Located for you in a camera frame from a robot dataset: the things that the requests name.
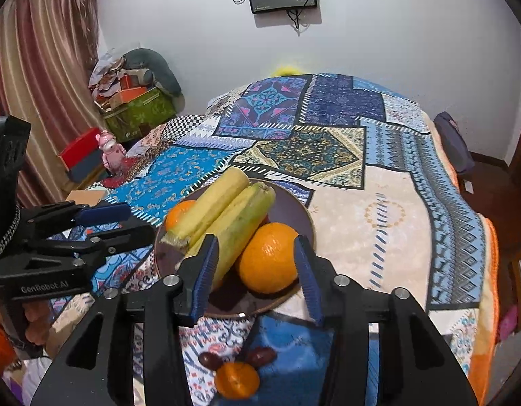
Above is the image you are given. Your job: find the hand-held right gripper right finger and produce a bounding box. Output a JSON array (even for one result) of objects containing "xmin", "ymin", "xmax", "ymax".
[{"xmin": 293, "ymin": 234, "xmax": 478, "ymax": 406}]

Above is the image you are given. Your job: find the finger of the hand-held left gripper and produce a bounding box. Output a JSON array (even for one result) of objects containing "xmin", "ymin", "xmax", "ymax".
[
  {"xmin": 27, "ymin": 202, "xmax": 131, "ymax": 231},
  {"xmin": 21, "ymin": 224, "xmax": 157, "ymax": 269}
]

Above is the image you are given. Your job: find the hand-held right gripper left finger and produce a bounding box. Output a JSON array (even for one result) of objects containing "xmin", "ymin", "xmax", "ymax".
[{"xmin": 32, "ymin": 233, "xmax": 221, "ymax": 406}]

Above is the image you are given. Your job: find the large orange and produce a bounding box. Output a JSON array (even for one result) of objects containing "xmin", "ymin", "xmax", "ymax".
[
  {"xmin": 165, "ymin": 200, "xmax": 198, "ymax": 231},
  {"xmin": 238, "ymin": 222, "xmax": 302, "ymax": 295}
]

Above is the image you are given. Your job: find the greenish banana piece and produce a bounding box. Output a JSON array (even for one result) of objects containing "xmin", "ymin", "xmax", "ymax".
[{"xmin": 185, "ymin": 182, "xmax": 277, "ymax": 293}]

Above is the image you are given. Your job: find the dark grey round plate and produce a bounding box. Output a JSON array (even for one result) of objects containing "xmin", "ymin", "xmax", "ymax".
[{"xmin": 154, "ymin": 181, "xmax": 316, "ymax": 318}]

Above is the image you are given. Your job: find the yellow banana piece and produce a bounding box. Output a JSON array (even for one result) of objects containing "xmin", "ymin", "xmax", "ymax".
[{"xmin": 162, "ymin": 166, "xmax": 251, "ymax": 251}]

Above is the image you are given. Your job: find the person's left hand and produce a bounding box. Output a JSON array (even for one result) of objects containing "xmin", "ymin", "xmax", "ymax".
[{"xmin": 23, "ymin": 300, "xmax": 73, "ymax": 347}]

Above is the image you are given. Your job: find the tan book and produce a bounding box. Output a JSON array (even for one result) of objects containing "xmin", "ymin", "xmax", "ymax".
[{"xmin": 65, "ymin": 189, "xmax": 109, "ymax": 208}]

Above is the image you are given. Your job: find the dark grey box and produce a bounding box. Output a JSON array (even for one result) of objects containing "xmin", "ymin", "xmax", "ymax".
[{"xmin": 68, "ymin": 150, "xmax": 106, "ymax": 183}]

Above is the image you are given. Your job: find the pink toy figure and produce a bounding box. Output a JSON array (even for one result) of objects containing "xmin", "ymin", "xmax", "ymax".
[{"xmin": 98, "ymin": 131, "xmax": 126, "ymax": 174}]

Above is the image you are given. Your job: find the red box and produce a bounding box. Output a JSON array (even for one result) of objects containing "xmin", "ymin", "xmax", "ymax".
[{"xmin": 57, "ymin": 127, "xmax": 103, "ymax": 170}]

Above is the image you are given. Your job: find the small red tomato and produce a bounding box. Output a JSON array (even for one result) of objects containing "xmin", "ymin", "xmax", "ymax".
[
  {"xmin": 199, "ymin": 351, "xmax": 226, "ymax": 371},
  {"xmin": 243, "ymin": 346, "xmax": 278, "ymax": 367}
]

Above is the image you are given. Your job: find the patchwork printed blanket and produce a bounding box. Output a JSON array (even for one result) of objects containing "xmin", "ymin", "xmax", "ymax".
[{"xmin": 49, "ymin": 73, "xmax": 498, "ymax": 406}]

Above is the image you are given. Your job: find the green patterned box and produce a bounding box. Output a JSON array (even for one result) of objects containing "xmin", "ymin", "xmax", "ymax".
[{"xmin": 101, "ymin": 89, "xmax": 179, "ymax": 143}]

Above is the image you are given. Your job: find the small tangerine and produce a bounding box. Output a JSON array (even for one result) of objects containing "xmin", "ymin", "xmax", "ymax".
[{"xmin": 213, "ymin": 361, "xmax": 262, "ymax": 401}]

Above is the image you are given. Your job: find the striped brown curtain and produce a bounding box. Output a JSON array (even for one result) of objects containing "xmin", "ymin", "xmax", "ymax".
[{"xmin": 0, "ymin": 0, "xmax": 101, "ymax": 209}]

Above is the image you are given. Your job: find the orange flat box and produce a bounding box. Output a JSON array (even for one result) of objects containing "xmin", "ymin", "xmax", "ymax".
[{"xmin": 112, "ymin": 86, "xmax": 158, "ymax": 107}]

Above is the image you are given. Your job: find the pile of papers and bags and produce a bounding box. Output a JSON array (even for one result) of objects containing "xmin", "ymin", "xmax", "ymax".
[{"xmin": 89, "ymin": 50, "xmax": 156, "ymax": 107}]

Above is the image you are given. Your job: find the dark cloth bag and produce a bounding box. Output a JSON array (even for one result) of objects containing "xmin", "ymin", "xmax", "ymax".
[{"xmin": 432, "ymin": 111, "xmax": 475, "ymax": 174}]

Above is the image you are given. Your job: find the yellow fluffy object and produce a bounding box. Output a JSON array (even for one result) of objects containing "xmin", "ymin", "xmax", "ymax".
[{"xmin": 271, "ymin": 64, "xmax": 309, "ymax": 78}]

